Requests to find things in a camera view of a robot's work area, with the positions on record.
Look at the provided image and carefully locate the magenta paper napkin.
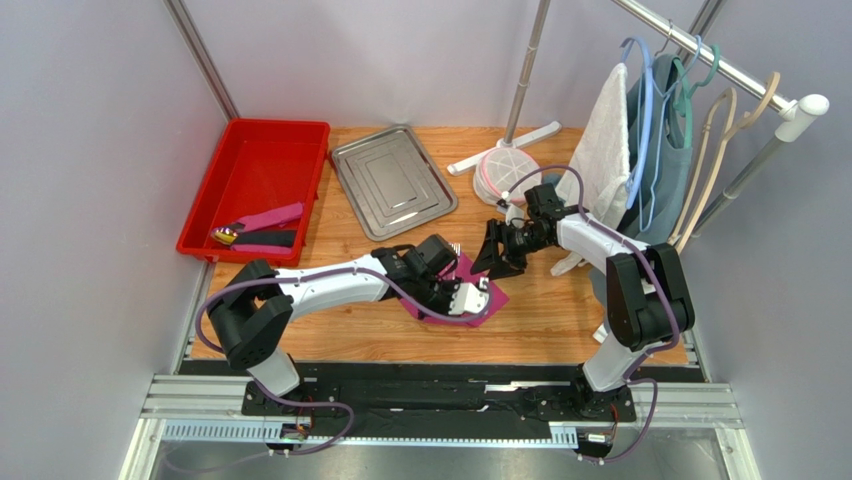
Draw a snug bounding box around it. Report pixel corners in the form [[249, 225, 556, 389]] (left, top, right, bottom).
[[400, 252, 509, 327]]

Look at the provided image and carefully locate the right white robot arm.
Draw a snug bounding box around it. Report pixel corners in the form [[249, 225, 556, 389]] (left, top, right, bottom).
[[471, 184, 695, 392]]

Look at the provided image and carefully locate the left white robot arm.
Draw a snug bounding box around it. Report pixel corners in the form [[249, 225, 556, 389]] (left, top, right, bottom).
[[204, 235, 486, 396]]

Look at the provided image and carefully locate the white round mesh container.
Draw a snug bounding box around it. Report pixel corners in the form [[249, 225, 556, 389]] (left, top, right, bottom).
[[473, 147, 539, 205]]

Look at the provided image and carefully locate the stainless steel tray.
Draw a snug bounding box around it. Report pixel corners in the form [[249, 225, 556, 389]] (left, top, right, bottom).
[[331, 124, 459, 242]]

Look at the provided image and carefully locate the white towel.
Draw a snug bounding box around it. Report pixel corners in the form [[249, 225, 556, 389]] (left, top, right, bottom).
[[550, 62, 632, 278]]

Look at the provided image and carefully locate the blue clothes hanger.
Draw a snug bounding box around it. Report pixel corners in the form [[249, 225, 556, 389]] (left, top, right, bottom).
[[618, 37, 693, 244]]

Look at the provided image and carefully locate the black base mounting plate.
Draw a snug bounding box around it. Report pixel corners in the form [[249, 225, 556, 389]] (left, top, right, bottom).
[[178, 359, 674, 441]]

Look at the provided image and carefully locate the pink and black tool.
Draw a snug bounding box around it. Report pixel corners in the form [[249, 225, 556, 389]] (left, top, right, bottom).
[[210, 202, 304, 255]]

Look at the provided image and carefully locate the teal hanging garment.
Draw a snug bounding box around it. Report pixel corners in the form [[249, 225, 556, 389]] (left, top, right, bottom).
[[540, 54, 695, 268]]

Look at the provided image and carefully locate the beige clothes hanger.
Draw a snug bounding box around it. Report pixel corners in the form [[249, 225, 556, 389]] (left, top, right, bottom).
[[668, 87, 738, 254], [665, 71, 781, 268]]

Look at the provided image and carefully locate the green clothes hanger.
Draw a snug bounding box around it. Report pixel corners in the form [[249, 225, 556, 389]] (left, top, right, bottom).
[[673, 44, 720, 149]]

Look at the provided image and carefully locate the red plastic bin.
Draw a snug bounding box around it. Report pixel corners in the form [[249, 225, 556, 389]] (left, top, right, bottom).
[[176, 119, 330, 266]]

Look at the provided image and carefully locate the white clothes rack stand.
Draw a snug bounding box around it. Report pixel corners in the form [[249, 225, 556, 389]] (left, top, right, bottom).
[[446, 0, 831, 345]]

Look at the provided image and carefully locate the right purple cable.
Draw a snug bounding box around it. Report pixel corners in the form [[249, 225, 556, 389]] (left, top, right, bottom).
[[500, 163, 684, 464]]

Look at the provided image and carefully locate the purple cable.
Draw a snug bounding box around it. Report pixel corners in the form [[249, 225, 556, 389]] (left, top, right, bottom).
[[192, 262, 494, 458], [500, 163, 684, 464]]

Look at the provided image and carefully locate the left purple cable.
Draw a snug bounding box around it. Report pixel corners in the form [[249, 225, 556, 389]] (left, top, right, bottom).
[[192, 262, 494, 458]]

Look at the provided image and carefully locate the aluminium rail frame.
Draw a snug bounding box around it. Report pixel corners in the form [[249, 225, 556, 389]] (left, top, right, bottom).
[[118, 266, 763, 480]]

